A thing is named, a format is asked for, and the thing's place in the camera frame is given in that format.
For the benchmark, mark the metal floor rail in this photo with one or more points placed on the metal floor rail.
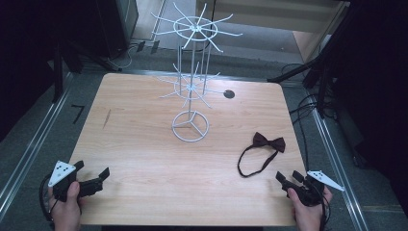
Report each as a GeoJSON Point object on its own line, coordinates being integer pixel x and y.
{"type": "Point", "coordinates": [340, 170]}
{"type": "Point", "coordinates": [30, 150]}

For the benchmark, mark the black metal stand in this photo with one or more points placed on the black metal stand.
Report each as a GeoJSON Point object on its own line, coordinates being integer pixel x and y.
{"type": "Point", "coordinates": [59, 70]}
{"type": "Point", "coordinates": [320, 67]}

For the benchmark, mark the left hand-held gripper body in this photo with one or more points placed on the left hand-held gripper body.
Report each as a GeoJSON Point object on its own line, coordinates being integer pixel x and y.
{"type": "Point", "coordinates": [64, 179]}

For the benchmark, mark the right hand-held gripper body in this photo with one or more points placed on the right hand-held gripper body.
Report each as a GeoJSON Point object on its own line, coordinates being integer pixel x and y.
{"type": "Point", "coordinates": [309, 191]}

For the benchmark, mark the dark cabinet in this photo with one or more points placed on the dark cabinet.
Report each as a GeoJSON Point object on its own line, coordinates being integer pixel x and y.
{"type": "Point", "coordinates": [117, 25]}

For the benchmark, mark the person's left hand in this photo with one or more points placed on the person's left hand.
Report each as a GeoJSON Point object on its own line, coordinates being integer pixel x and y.
{"type": "Point", "coordinates": [65, 208]}

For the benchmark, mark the black round table grommet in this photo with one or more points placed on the black round table grommet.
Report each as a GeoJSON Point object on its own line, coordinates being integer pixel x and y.
{"type": "Point", "coordinates": [229, 94]}

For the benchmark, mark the person's right hand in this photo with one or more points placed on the person's right hand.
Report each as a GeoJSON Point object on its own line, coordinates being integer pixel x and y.
{"type": "Point", "coordinates": [308, 215]}

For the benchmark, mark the dark red bow tie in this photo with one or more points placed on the dark red bow tie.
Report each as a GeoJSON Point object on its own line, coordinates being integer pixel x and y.
{"type": "Point", "coordinates": [268, 143]}

